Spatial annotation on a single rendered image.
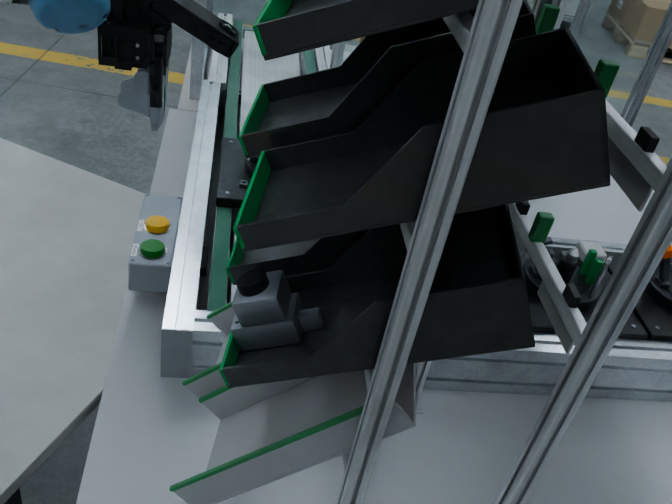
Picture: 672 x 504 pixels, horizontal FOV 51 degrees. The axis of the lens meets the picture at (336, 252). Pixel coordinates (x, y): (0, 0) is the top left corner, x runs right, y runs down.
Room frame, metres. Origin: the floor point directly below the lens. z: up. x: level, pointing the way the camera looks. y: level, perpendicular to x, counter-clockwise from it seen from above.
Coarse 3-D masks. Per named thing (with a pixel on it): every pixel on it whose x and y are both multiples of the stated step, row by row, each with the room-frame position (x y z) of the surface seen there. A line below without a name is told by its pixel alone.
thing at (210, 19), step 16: (160, 0) 0.82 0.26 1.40; (176, 0) 0.83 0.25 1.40; (192, 0) 0.86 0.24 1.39; (176, 16) 0.82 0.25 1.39; (192, 16) 0.83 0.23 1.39; (208, 16) 0.85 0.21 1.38; (192, 32) 0.83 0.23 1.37; (208, 32) 0.83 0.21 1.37; (224, 32) 0.84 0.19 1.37; (224, 48) 0.83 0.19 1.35
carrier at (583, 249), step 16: (528, 256) 1.10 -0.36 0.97; (560, 256) 1.08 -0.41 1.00; (576, 256) 1.02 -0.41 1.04; (592, 256) 1.05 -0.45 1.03; (528, 272) 1.02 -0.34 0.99; (560, 272) 1.03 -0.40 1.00; (576, 272) 1.05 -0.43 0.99; (592, 272) 1.02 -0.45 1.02; (608, 272) 1.11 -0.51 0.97; (528, 288) 1.00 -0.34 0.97; (592, 288) 0.99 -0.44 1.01; (592, 304) 0.98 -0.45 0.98; (544, 320) 0.92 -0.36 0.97; (624, 336) 0.93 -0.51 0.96; (640, 336) 0.94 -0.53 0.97
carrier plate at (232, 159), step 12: (228, 144) 1.29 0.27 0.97; (240, 144) 1.30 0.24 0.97; (228, 156) 1.24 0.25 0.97; (240, 156) 1.25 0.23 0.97; (228, 168) 1.19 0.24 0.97; (240, 168) 1.20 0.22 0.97; (228, 180) 1.15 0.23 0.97; (228, 192) 1.11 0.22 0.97; (240, 192) 1.12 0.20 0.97; (216, 204) 1.08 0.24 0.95; (228, 204) 1.09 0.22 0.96; (240, 204) 1.09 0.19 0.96
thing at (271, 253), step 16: (320, 240) 0.59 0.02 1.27; (336, 240) 0.59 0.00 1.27; (352, 240) 0.59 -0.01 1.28; (240, 256) 0.63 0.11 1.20; (256, 256) 0.63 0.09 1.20; (272, 256) 0.63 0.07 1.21; (288, 256) 0.59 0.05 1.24; (304, 256) 0.59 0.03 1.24; (320, 256) 0.59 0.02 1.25; (336, 256) 0.59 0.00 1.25; (240, 272) 0.59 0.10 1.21; (288, 272) 0.59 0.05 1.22; (304, 272) 0.59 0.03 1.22
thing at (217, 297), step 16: (240, 112) 1.56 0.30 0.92; (224, 128) 1.40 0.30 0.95; (240, 128) 1.47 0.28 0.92; (224, 208) 1.09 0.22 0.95; (224, 224) 1.04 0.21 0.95; (224, 240) 0.99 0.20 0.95; (224, 256) 0.94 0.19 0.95; (224, 272) 0.90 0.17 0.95; (224, 288) 0.86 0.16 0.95; (208, 304) 0.82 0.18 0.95; (224, 304) 0.82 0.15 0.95
